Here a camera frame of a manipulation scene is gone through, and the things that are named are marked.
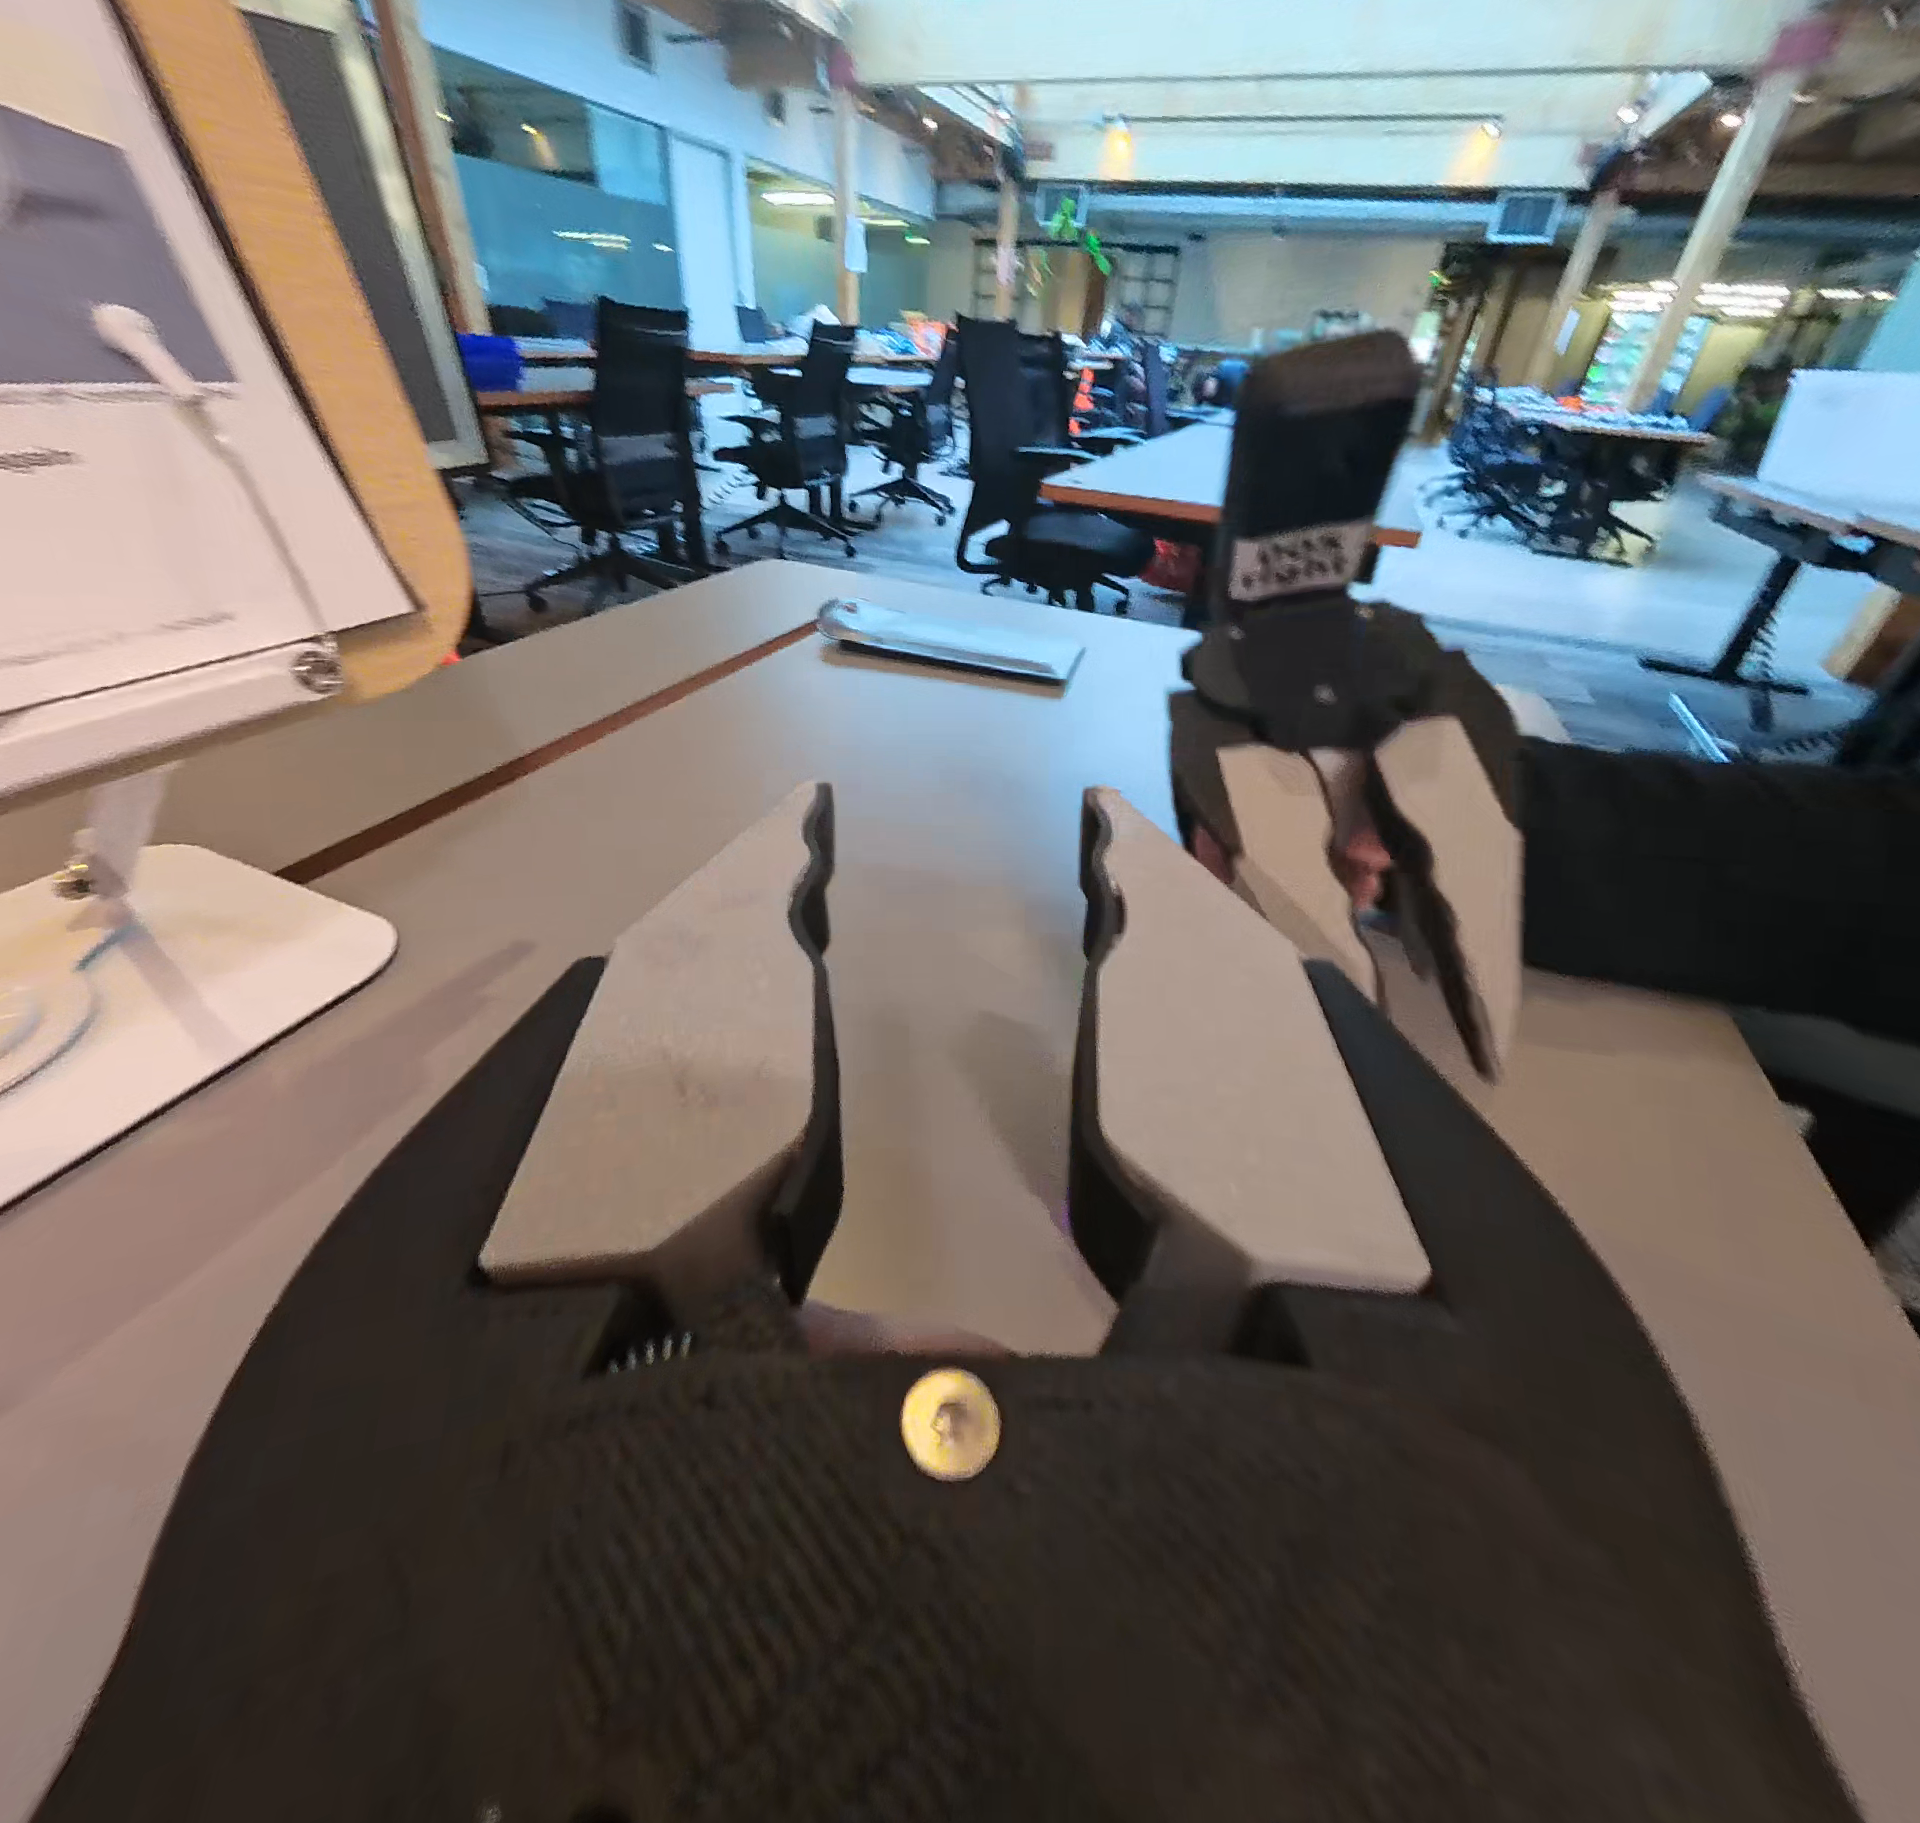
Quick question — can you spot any white desk orange edge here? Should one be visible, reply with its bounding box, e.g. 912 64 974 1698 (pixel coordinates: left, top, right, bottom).
1040 419 1428 552

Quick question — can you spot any person's right hand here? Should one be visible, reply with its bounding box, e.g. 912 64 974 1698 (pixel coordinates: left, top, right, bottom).
1327 800 1407 926

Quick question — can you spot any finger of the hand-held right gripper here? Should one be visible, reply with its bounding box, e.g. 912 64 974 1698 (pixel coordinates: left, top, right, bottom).
1364 718 1527 1085
1217 743 1382 1008

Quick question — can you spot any grey partition panel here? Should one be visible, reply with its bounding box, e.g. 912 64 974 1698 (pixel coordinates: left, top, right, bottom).
224 0 489 471

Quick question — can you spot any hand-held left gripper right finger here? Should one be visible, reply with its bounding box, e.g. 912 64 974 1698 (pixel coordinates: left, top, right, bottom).
1068 784 1434 1347

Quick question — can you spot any silver metal object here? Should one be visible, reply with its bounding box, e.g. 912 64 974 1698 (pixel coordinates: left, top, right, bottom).
816 598 1085 687

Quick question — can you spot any white board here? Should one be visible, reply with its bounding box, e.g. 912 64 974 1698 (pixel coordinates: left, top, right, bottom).
1754 371 1920 506

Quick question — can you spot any group of dark office chairs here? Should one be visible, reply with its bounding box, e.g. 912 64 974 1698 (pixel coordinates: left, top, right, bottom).
1426 384 1667 565

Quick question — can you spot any black office chair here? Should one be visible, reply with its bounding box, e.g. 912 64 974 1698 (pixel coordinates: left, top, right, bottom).
517 295 721 613
712 320 863 560
955 315 1148 613

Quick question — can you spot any person's right forearm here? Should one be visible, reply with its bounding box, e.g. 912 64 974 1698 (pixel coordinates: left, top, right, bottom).
1514 734 1920 1045

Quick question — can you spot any black leg standing desk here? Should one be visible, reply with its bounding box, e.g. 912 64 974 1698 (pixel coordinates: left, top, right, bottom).
1641 473 1920 691

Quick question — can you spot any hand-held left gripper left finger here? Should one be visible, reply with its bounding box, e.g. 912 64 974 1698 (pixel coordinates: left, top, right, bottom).
477 782 847 1302

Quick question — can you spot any printed instruction sheet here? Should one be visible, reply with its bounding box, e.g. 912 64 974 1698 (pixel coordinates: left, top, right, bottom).
0 0 423 715

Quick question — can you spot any white document stand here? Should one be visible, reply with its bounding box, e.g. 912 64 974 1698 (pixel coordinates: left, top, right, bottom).
0 0 479 1210

